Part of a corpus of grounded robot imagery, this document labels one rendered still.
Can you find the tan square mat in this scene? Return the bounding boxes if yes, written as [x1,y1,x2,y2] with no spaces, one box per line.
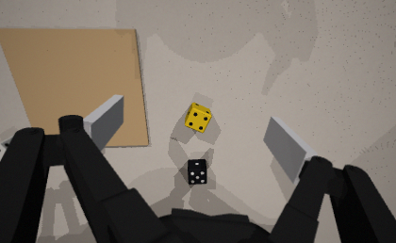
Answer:
[0,28,149,146]

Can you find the black die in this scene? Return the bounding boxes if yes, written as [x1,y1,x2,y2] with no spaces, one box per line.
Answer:
[188,159,207,185]

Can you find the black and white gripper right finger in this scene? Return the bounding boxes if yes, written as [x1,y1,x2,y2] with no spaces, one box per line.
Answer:
[263,116,396,243]

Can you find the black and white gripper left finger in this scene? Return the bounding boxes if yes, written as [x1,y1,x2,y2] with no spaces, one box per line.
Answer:
[0,94,183,243]

